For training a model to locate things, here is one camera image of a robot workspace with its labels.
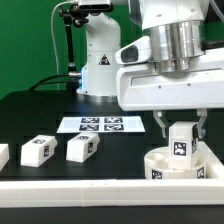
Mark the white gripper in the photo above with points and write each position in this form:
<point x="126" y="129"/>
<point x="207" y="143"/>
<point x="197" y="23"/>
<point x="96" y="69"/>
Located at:
<point x="141" y="88"/>

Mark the white round stool seat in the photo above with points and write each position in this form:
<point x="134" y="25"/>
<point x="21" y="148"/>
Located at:
<point x="156" y="166"/>

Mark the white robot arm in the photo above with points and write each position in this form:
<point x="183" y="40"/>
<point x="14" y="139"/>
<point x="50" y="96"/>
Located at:
<point x="169" y="68"/>

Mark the white front fence bar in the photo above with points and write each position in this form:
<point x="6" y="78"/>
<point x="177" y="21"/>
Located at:
<point x="91" y="193"/>

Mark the paper sheet with markers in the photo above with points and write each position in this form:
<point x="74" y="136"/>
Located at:
<point x="109" y="124"/>

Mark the white left fence bar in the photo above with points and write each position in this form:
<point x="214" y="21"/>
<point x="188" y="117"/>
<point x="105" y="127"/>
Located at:
<point x="4" y="155"/>

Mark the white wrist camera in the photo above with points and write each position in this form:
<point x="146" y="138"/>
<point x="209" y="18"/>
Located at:
<point x="137" y="52"/>

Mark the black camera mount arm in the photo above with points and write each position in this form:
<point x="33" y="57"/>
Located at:
<point x="70" y="40"/>

